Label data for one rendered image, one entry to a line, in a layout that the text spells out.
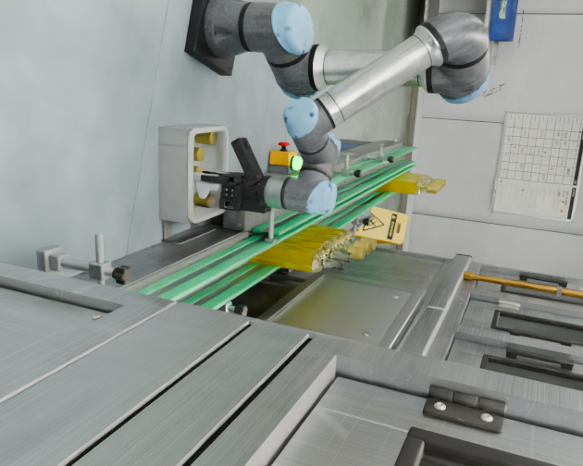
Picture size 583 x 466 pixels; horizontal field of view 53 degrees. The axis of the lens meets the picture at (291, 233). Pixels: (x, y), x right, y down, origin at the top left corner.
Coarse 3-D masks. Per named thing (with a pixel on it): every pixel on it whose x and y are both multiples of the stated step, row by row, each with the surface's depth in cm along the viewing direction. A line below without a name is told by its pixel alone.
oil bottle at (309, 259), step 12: (264, 252) 156; (276, 252) 155; (288, 252) 154; (300, 252) 152; (312, 252) 151; (324, 252) 153; (276, 264) 156; (288, 264) 154; (300, 264) 153; (312, 264) 152
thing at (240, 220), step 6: (228, 210) 155; (228, 216) 155; (234, 216) 154; (240, 216) 154; (246, 216) 153; (228, 222) 155; (234, 222) 155; (240, 222) 154; (246, 222) 154; (228, 228) 156; (234, 228) 155; (240, 228) 154; (246, 228) 154
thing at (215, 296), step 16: (384, 192) 270; (352, 208) 233; (368, 208) 235; (320, 224) 205; (336, 224) 206; (240, 272) 151; (256, 272) 152; (272, 272) 154; (208, 288) 138; (224, 288) 140; (240, 288) 139; (208, 304) 129
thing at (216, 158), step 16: (208, 128) 138; (224, 128) 145; (192, 144) 133; (208, 144) 149; (224, 144) 147; (192, 160) 134; (208, 160) 150; (224, 160) 148; (192, 176) 135; (192, 192) 136; (192, 208) 137; (208, 208) 149
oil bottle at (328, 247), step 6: (288, 240) 160; (294, 240) 159; (300, 240) 159; (306, 240) 160; (312, 240) 160; (318, 240) 160; (324, 240) 160; (312, 246) 157; (318, 246) 156; (324, 246) 156; (330, 246) 157; (330, 252) 157
